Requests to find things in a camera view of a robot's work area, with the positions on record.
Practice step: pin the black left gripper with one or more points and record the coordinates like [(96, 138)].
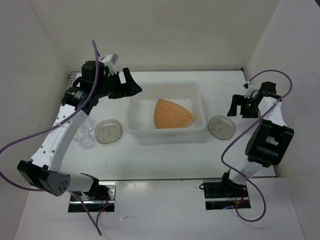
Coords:
[(132, 87)]

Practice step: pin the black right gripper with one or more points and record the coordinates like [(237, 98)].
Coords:
[(239, 100)]

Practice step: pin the clear glass plate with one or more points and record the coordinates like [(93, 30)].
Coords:
[(108, 131), (221, 127)]

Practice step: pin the woven bamboo basket tray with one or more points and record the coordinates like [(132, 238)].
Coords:
[(170, 115)]

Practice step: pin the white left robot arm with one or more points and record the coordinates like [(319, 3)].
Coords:
[(42, 171)]

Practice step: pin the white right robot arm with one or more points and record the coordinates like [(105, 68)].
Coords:
[(271, 138)]

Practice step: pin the translucent plastic bin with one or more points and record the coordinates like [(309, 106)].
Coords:
[(140, 109)]

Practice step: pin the clear plastic cup rear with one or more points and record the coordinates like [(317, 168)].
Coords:
[(88, 123)]

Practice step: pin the clear plastic cup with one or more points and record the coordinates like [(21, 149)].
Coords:
[(88, 123), (83, 136)]

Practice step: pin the clear plastic cup front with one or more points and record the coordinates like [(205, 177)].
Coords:
[(83, 136)]

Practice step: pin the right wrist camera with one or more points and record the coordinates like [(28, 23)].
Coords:
[(251, 90)]

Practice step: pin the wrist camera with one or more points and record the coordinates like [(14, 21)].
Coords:
[(110, 61), (251, 90)]

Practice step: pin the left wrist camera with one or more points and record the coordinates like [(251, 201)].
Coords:
[(110, 61)]

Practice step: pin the aluminium table frame rail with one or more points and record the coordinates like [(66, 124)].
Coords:
[(72, 77)]

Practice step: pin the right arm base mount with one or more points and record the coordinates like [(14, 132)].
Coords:
[(218, 198)]

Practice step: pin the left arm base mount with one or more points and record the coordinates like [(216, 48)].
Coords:
[(104, 202)]

